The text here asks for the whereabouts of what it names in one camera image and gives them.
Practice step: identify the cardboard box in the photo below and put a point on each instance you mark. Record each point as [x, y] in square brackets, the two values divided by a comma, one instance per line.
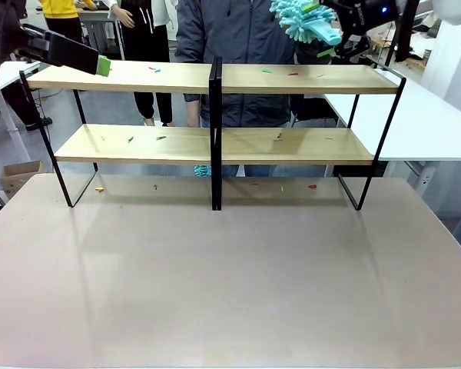
[21, 177]

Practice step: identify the person's right hand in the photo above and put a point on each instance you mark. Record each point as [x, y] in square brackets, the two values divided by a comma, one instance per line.
[193, 114]

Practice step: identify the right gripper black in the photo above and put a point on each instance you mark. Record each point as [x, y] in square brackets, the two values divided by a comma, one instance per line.
[365, 15]

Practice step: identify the red and blue scrap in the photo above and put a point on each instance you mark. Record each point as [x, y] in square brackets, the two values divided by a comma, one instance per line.
[154, 70]

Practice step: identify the wooden shelf unit black frame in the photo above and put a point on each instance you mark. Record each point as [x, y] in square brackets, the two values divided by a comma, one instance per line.
[311, 82]
[138, 80]

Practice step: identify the person in yellow jacket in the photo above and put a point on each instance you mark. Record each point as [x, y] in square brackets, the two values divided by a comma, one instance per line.
[65, 11]

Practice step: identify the teal chenille duster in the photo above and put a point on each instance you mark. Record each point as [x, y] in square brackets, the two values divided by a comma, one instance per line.
[202, 171]
[303, 23]

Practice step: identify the small white table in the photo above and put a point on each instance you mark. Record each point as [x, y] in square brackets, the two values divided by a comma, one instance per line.
[11, 73]

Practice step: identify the black chair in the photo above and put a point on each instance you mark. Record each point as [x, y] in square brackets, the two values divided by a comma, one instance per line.
[315, 109]

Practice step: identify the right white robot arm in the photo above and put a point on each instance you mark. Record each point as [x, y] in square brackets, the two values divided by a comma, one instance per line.
[457, 9]

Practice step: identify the person in grey jacket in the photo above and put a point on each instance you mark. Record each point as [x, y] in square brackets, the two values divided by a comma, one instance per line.
[234, 30]

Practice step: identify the person in white jacket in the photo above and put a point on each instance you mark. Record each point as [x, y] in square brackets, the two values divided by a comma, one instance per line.
[146, 27]

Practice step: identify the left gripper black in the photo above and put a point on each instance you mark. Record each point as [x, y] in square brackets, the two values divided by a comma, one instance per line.
[69, 52]

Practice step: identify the large white table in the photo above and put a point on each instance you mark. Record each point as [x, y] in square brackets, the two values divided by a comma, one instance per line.
[418, 123]

